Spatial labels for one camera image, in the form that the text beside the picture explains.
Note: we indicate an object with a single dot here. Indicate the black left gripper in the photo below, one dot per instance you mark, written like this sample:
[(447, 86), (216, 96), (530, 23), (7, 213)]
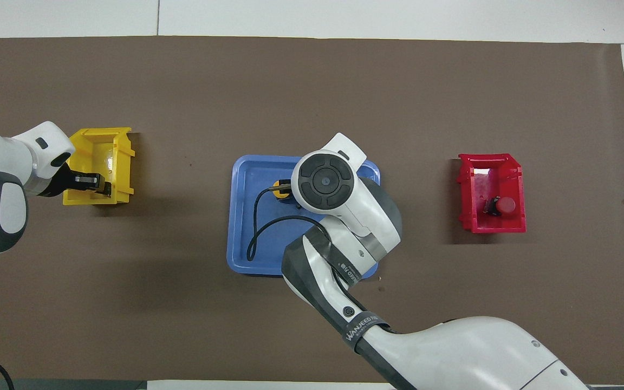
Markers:
[(57, 181)]

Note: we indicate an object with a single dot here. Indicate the red push button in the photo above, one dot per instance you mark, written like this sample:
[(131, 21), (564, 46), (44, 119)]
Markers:
[(504, 205)]

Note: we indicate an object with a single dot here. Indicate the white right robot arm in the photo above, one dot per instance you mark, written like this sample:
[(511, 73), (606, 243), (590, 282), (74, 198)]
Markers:
[(355, 216)]

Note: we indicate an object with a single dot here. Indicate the yellow plastic bin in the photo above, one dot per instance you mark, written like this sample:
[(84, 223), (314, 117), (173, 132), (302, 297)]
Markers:
[(119, 162)]

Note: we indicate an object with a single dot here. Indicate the brown table mat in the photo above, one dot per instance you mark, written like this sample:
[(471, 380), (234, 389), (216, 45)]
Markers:
[(182, 97)]

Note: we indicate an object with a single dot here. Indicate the blue plastic tray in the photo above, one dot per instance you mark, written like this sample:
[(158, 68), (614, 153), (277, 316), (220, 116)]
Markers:
[(241, 216)]

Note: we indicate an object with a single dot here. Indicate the red plastic bin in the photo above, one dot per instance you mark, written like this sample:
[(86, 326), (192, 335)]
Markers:
[(480, 184)]

